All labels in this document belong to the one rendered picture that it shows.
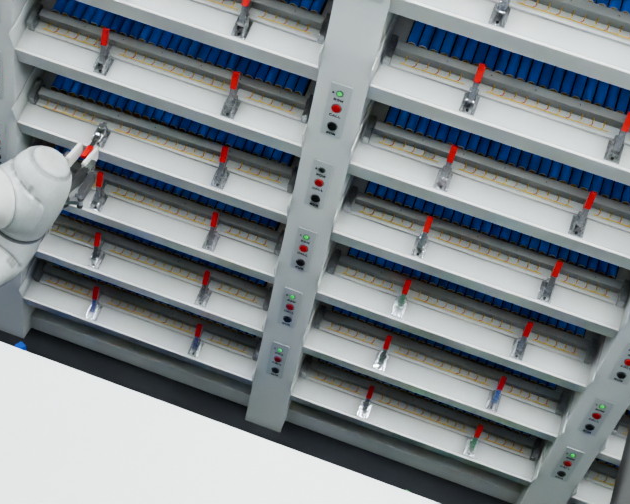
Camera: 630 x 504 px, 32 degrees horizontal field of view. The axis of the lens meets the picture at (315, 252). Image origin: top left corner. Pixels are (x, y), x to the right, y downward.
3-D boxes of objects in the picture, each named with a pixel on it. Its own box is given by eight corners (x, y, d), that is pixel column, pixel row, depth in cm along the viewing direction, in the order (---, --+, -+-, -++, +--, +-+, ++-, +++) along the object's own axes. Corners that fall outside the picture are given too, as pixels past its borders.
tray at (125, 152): (287, 225, 231) (288, 205, 223) (20, 132, 237) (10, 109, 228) (320, 145, 239) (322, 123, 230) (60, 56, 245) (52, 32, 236)
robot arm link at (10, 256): (34, 262, 208) (60, 218, 200) (-8, 312, 196) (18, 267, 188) (-16, 229, 207) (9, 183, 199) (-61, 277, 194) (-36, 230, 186)
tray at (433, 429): (527, 486, 266) (541, 474, 253) (289, 399, 271) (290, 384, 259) (550, 408, 273) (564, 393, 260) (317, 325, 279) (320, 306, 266)
